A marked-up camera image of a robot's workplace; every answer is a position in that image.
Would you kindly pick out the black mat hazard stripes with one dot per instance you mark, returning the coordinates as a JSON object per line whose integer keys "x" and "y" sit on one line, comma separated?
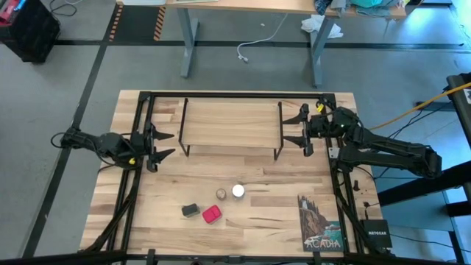
{"x": 136, "y": 22}

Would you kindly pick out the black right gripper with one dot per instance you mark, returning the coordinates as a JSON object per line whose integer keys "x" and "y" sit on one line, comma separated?
{"x": 318, "y": 127}

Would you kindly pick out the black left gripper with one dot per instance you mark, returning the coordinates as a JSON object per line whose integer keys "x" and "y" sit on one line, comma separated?
{"x": 141, "y": 147}

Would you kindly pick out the black metal stand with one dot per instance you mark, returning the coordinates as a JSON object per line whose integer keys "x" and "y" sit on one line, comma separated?
{"x": 423, "y": 183}

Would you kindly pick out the wooden shelf black metal legs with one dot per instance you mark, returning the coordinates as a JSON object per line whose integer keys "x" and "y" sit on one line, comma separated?
{"x": 232, "y": 125}

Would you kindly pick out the Acadia postcard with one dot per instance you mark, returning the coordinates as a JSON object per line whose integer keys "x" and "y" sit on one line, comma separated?
{"x": 318, "y": 224}

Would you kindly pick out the black Netgear switch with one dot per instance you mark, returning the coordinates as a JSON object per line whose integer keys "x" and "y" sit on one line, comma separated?
{"x": 376, "y": 234}

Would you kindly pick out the grey metal mounting plate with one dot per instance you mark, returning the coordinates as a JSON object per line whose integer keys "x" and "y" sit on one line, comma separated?
{"x": 333, "y": 152}

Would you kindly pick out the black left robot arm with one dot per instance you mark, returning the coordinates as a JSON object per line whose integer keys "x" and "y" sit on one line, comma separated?
{"x": 103, "y": 145}

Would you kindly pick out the saffron jar cork lid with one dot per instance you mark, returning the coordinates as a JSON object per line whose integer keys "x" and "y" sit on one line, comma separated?
{"x": 221, "y": 194}

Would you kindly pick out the white flat box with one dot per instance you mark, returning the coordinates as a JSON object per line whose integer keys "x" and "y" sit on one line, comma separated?
{"x": 143, "y": 1}

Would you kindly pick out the black metal table frame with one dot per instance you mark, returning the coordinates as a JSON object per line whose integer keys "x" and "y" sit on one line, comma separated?
{"x": 235, "y": 95}

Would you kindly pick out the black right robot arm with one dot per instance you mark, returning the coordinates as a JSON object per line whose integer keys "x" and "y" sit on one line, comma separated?
{"x": 386, "y": 151}

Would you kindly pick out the red spice tin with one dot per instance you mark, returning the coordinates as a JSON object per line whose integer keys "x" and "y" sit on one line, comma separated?
{"x": 212, "y": 214}

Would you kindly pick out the bagel seasoning jar white lid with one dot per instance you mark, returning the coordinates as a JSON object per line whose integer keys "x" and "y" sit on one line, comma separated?
{"x": 238, "y": 190}

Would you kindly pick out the wooden desk grey legs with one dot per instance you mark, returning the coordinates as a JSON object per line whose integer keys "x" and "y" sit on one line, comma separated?
{"x": 257, "y": 5}

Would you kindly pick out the black crate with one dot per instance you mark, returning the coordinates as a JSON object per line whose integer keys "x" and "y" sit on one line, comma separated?
{"x": 33, "y": 37}

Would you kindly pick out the red item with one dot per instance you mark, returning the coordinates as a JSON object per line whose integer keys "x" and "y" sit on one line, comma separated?
{"x": 7, "y": 13}

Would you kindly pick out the white crumpled cloth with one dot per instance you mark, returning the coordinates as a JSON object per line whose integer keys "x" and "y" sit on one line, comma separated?
{"x": 312, "y": 24}

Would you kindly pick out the dark green spice tin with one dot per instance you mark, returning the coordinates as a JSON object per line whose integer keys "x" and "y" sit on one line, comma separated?
{"x": 190, "y": 210}

